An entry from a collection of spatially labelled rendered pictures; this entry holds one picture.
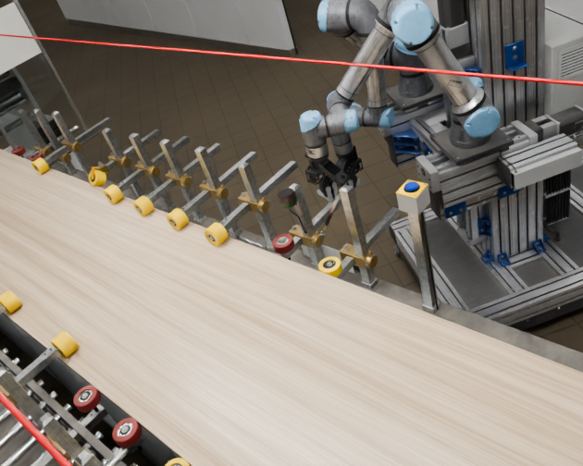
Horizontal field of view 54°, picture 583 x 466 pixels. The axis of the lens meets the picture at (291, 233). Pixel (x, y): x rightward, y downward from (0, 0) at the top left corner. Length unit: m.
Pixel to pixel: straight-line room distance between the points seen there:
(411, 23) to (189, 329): 1.20
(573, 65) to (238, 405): 1.72
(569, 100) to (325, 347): 1.40
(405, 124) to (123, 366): 1.54
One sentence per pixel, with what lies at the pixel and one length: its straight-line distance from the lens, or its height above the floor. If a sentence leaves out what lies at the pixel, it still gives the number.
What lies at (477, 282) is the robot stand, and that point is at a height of 0.21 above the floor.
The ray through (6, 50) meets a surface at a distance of 4.17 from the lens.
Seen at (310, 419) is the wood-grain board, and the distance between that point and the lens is 1.63.
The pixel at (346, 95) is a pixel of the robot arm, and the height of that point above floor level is 1.35.
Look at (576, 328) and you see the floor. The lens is 2.93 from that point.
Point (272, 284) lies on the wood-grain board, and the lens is 2.01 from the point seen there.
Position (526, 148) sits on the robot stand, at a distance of 2.31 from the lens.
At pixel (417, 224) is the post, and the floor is 1.10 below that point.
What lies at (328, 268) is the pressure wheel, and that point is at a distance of 1.99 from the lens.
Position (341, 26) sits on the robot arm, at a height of 1.48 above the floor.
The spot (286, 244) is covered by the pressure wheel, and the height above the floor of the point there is 0.91.
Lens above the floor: 2.23
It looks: 37 degrees down
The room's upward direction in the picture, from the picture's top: 19 degrees counter-clockwise
